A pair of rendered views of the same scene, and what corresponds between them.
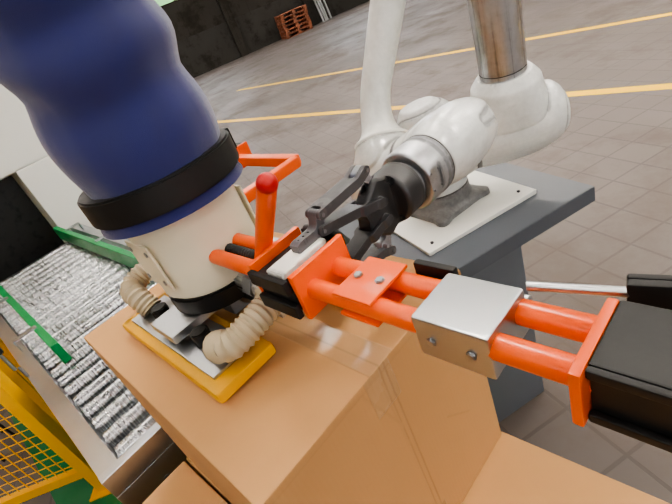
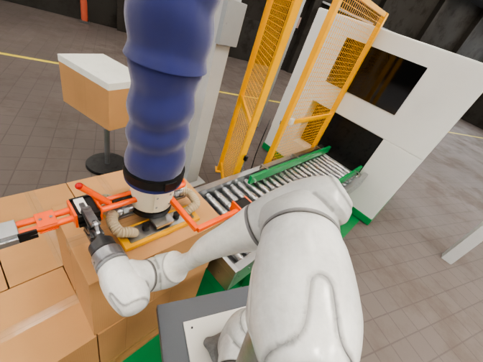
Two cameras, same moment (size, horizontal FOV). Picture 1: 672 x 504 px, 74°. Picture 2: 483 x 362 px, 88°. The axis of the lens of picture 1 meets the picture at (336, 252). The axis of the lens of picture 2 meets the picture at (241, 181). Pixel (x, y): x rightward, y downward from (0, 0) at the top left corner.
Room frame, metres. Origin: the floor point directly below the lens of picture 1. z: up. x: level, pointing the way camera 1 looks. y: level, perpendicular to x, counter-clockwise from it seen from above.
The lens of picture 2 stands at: (0.70, -0.63, 1.81)
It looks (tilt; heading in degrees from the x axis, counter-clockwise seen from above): 35 degrees down; 70
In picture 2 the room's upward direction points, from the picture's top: 21 degrees clockwise
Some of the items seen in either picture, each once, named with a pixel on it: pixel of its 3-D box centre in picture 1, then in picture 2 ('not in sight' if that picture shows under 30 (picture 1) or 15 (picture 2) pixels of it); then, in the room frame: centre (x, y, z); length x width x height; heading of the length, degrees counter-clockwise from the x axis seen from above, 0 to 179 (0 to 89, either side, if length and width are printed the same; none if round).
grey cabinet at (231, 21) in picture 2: not in sight; (231, 24); (0.99, 1.59, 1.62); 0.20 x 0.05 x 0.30; 37
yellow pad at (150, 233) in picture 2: not in sight; (161, 223); (0.71, 0.11, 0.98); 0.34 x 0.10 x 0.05; 35
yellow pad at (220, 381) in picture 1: (184, 329); not in sight; (0.60, 0.27, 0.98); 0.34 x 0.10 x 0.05; 35
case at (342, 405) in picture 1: (289, 385); (144, 242); (0.64, 0.18, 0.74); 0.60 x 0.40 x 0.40; 35
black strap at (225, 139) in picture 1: (163, 174); (155, 169); (0.65, 0.19, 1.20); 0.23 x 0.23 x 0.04
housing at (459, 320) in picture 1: (470, 322); (2, 235); (0.27, -0.08, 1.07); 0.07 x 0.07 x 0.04; 35
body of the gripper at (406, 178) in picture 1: (384, 202); (99, 241); (0.53, -0.08, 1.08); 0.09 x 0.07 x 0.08; 125
